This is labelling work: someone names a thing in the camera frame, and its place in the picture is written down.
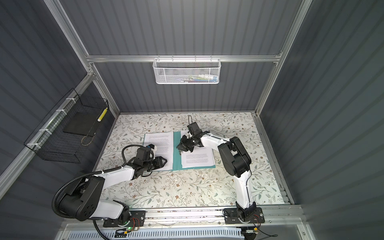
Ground yellow marker in basket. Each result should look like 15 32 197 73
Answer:
97 107 108 122

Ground printed white paper sheet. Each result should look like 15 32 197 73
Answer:
144 132 174 171

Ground black pad in basket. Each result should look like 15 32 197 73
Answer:
63 112 101 137

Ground black wire mesh basket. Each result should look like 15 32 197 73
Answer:
24 90 109 164

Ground white vented cable duct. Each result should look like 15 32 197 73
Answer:
67 227 245 240

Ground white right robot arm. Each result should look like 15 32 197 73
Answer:
177 122 257 223

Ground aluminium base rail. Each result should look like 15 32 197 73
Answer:
59 204 307 229

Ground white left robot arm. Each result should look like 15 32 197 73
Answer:
52 145 168 225

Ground white paper sheet underneath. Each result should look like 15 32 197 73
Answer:
181 147 216 169

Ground black corrugated cable conduit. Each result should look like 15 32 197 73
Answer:
51 144 145 240

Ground white wire mesh basket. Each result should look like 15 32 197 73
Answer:
153 59 222 85

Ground teal file folder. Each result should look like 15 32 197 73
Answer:
140 130 217 172

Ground pens in white basket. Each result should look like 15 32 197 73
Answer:
175 74 219 84

